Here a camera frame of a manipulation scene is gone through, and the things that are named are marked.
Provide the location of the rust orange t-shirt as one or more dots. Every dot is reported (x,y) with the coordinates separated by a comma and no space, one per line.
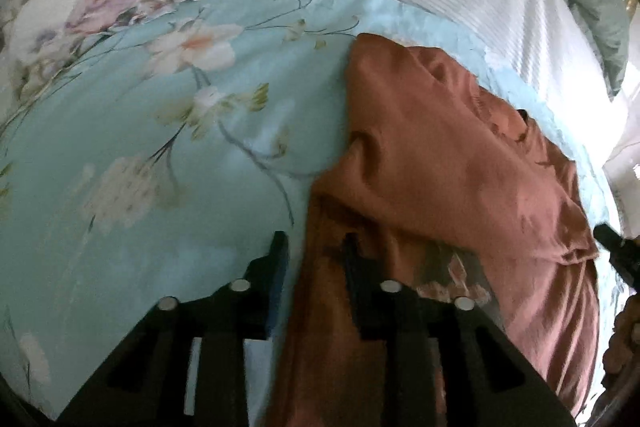
(450,157)

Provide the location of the teal floral bed sheet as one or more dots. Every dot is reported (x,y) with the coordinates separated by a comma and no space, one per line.
(150,147)

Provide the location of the person's right hand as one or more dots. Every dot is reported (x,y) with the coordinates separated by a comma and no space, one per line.
(625,337)

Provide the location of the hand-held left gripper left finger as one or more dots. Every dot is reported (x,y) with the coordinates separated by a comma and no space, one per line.
(276,279)

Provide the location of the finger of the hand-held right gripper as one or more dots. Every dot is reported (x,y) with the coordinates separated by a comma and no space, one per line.
(620,252)

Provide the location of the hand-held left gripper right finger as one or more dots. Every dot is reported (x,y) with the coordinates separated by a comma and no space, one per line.
(351,279)

